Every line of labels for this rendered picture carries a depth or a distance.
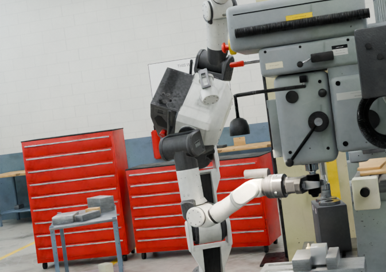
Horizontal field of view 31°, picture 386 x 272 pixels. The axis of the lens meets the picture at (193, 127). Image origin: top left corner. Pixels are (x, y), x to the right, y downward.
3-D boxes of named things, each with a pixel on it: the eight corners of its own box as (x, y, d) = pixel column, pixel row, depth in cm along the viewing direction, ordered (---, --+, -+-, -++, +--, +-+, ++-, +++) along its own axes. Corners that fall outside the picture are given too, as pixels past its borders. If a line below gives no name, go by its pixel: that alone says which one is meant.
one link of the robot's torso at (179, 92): (144, 155, 300) (143, 110, 270) (171, 95, 318) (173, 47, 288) (208, 176, 296) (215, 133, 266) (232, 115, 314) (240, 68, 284)
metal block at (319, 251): (312, 265, 231) (309, 247, 231) (313, 260, 237) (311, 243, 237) (327, 264, 230) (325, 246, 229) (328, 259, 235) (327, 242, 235)
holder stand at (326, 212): (322, 253, 279) (316, 205, 279) (316, 242, 301) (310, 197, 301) (352, 249, 279) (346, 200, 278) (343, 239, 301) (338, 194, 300)
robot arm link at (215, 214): (234, 211, 258) (198, 236, 266) (246, 206, 267) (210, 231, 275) (220, 187, 260) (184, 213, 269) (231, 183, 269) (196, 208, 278)
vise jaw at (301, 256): (293, 271, 228) (291, 260, 228) (298, 260, 243) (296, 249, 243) (311, 270, 227) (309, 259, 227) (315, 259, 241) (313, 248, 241)
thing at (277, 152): (273, 157, 248) (266, 100, 248) (274, 157, 252) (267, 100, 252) (284, 156, 247) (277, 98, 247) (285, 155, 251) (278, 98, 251)
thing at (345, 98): (337, 153, 233) (328, 77, 232) (339, 147, 257) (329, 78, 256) (395, 146, 228) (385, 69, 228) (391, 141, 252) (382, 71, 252)
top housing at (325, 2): (229, 52, 239) (223, 6, 238) (241, 56, 264) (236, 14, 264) (369, 31, 228) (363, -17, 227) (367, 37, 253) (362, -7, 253)
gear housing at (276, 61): (261, 77, 237) (257, 48, 237) (269, 78, 261) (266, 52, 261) (360, 63, 230) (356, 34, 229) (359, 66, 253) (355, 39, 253)
